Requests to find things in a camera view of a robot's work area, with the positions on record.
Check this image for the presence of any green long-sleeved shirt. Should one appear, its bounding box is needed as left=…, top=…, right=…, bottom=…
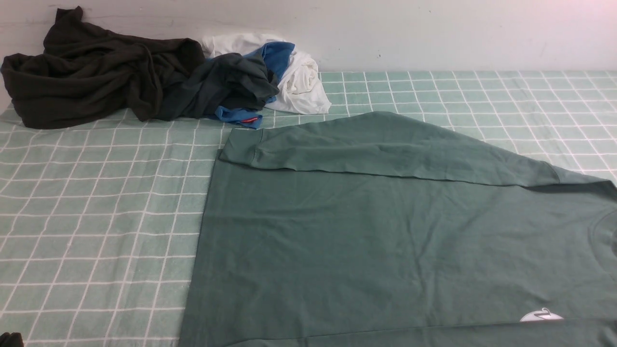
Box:
left=178, top=112, right=617, bottom=347

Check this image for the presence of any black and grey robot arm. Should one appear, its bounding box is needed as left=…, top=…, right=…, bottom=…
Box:
left=0, top=332, right=24, bottom=347

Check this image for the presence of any white crumpled garment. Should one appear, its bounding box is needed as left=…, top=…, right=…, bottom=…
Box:
left=202, top=33, right=332, bottom=115

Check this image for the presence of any dark green crumpled garment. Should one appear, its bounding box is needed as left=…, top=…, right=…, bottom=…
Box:
left=154, top=53, right=279, bottom=121

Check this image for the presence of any blue crumpled garment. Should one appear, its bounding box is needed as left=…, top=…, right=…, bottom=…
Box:
left=213, top=41, right=295, bottom=129

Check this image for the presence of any green checkered tablecloth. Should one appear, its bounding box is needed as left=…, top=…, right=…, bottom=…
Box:
left=0, top=70, right=617, bottom=347

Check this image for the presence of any dark olive crumpled garment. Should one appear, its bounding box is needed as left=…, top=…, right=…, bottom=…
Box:
left=1, top=7, right=205, bottom=130

